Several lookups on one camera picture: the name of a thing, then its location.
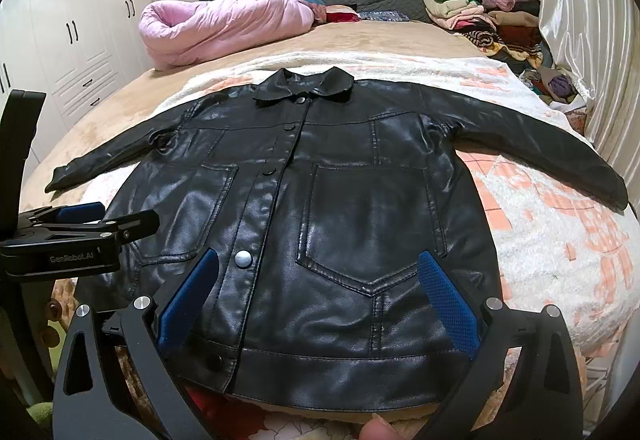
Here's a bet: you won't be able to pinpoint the black leather jacket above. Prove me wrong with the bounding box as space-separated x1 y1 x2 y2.
49 68 628 412

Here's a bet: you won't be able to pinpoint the red and blue clothes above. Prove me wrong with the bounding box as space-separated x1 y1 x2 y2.
297 0 409 24

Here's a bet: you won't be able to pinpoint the pile of folded clothes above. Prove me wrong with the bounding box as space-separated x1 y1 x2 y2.
422 0 578 110

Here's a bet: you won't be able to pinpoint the right hand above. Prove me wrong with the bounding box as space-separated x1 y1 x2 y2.
358 413 405 440

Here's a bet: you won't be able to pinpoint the tan bed sheet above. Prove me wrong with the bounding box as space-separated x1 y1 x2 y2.
20 21 480 211

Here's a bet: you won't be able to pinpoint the white orange patterned blanket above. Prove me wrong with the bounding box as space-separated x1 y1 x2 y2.
145 52 639 356

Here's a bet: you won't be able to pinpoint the white wardrobe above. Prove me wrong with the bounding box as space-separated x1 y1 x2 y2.
1 0 152 175

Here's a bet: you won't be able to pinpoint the pink puffy quilt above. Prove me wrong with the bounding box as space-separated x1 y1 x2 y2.
139 0 316 71

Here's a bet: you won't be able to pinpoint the white striped curtain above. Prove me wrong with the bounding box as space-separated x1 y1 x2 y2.
538 0 640 181

